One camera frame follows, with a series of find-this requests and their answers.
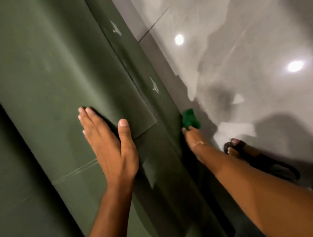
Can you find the person's right hand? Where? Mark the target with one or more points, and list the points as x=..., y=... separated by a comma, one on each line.
x=195, y=142

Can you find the person's left hand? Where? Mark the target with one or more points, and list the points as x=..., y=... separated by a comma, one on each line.
x=115, y=153

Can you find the green cloth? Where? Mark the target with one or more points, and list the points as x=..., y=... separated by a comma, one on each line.
x=190, y=119

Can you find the green cabinet panel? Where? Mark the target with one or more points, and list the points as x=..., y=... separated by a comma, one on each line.
x=73, y=73

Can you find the person's right forearm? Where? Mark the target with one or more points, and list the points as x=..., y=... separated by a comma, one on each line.
x=256, y=190

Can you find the person's right foot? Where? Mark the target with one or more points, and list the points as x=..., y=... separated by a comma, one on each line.
x=249, y=151

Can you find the black sandal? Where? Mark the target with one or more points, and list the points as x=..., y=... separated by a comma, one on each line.
x=274, y=166

